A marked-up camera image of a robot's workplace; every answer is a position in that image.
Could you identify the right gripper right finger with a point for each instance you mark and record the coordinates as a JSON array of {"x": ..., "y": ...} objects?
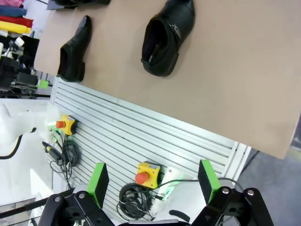
[{"x": 208, "y": 183}]

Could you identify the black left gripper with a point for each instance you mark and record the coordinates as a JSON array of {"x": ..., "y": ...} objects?
[{"x": 26, "y": 80}]

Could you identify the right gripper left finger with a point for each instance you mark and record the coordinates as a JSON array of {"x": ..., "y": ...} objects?
[{"x": 97, "y": 186}]

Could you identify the black buckle leather shoe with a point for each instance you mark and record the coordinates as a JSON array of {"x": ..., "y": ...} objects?
[
  {"x": 73, "y": 54},
  {"x": 164, "y": 63}
]

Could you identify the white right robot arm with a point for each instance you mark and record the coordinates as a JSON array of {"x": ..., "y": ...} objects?
[{"x": 188, "y": 197}]

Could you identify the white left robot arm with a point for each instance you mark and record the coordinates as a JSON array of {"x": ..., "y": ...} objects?
[{"x": 14, "y": 127}]

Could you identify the black shoe stand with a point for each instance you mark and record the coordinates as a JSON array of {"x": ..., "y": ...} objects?
[{"x": 58, "y": 7}]

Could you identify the yellow emergency stop box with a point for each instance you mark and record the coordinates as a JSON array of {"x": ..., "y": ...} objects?
[
  {"x": 150, "y": 170},
  {"x": 69, "y": 123}
]

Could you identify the white fabric roll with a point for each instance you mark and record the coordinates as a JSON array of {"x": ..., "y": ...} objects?
[{"x": 10, "y": 34}]

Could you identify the yellow fabric roll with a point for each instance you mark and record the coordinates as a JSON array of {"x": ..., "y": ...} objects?
[{"x": 14, "y": 27}]

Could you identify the red fabric roll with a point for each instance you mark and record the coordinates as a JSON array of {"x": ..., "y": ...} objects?
[{"x": 16, "y": 20}]

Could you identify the blue fabric roll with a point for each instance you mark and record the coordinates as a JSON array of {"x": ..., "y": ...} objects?
[{"x": 11, "y": 11}]

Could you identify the pink fabric roll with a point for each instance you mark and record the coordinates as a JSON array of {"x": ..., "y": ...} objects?
[{"x": 11, "y": 2}]

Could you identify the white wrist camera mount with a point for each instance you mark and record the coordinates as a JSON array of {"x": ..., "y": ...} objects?
[{"x": 20, "y": 42}]

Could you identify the white slotted base plate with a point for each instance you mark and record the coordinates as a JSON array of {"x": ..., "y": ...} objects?
[{"x": 141, "y": 131}]

